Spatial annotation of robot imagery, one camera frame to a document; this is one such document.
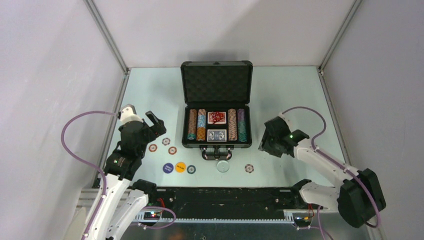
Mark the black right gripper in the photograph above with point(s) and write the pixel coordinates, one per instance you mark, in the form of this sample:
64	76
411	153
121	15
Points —
264	145

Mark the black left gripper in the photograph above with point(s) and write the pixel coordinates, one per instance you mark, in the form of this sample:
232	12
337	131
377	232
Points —
156	130

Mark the green blue poker chip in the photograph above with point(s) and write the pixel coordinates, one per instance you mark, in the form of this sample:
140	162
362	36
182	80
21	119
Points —
191	169

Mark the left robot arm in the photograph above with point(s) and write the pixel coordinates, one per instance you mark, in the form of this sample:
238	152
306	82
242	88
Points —
119	200

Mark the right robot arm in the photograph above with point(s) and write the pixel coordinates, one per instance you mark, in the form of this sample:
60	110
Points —
356	194

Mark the red dice set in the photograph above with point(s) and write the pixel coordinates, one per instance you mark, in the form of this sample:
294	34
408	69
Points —
216	118

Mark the white red poker chip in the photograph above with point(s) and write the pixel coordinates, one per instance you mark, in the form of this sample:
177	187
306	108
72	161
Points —
166	141

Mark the orange poker chip at edge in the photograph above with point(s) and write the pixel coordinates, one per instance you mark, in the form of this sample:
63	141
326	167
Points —
152	147

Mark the brown white poker chip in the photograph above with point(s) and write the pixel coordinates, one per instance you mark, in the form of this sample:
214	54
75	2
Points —
249	168

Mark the purple green chip stack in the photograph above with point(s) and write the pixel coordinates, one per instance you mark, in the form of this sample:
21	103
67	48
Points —
241	125

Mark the pink brown chip stack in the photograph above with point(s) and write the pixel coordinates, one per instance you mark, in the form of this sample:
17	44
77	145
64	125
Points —
232	125

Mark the blue orange chip stack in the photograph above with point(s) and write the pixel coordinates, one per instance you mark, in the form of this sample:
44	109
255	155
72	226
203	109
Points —
201	125

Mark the blue small blind button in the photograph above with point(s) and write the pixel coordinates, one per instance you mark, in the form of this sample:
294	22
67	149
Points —
168	168

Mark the yellow big blind button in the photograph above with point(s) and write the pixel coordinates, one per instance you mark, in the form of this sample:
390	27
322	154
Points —
180	167

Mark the clear dealer button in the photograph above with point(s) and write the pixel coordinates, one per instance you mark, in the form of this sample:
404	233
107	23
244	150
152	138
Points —
223	166

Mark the blue playing card deck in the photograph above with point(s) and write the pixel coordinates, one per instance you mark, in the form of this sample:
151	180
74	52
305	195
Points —
217	135

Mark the black poker case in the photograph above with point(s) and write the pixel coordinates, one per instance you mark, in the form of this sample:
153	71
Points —
217	86

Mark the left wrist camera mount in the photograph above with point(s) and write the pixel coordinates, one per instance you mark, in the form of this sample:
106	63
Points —
128	114

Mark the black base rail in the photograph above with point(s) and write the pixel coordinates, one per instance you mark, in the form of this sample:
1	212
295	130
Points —
229	203

